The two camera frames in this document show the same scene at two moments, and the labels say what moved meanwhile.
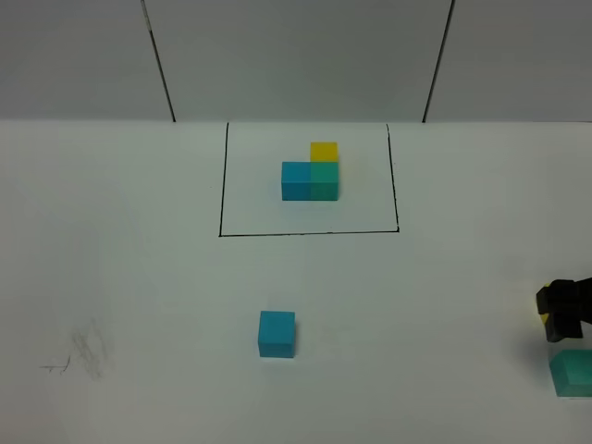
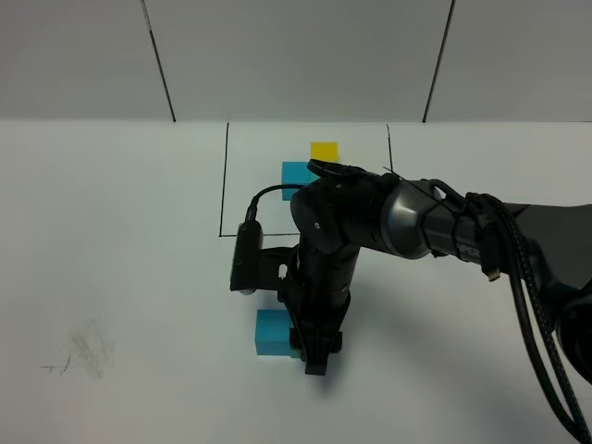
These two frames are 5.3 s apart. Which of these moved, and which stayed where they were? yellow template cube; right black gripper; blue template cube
Moved: right black gripper
Stayed: blue template cube; yellow template cube
